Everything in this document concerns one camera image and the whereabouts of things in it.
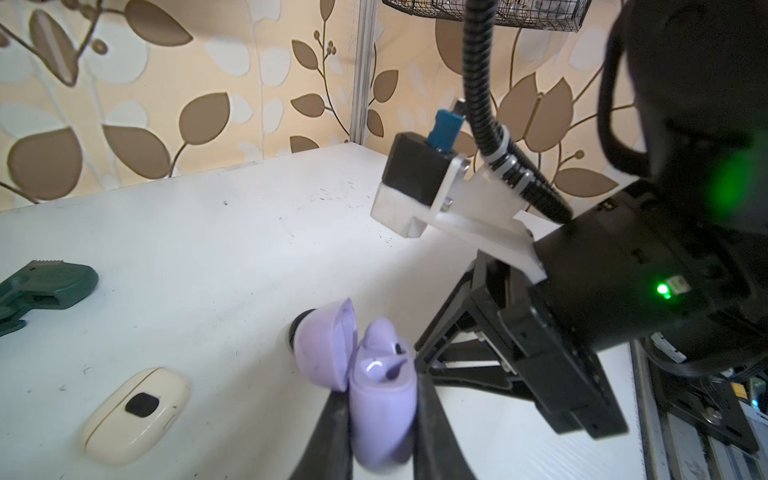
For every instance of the green black rivet tool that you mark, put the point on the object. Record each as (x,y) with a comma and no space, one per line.
(43,285)

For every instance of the purple earbud charging case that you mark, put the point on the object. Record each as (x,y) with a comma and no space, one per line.
(382,415)

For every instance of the black round charging case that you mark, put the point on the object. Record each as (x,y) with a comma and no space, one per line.
(293,327)

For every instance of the cream earbud charging case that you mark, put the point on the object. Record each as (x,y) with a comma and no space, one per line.
(135,417)

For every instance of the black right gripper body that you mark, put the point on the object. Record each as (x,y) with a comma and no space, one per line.
(564,379)

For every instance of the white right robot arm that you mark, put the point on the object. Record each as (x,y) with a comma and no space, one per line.
(680,252)

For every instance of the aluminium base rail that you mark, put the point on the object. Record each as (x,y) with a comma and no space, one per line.
(696,429)

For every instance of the aluminium frame post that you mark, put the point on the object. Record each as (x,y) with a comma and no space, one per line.
(364,51)

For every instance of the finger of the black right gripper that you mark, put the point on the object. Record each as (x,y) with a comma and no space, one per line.
(466,346)

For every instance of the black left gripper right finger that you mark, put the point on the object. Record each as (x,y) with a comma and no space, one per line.
(437,454)

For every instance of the purple earbud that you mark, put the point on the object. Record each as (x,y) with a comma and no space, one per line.
(383,356)

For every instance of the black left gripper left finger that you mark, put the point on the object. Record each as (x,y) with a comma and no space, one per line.
(328,454)

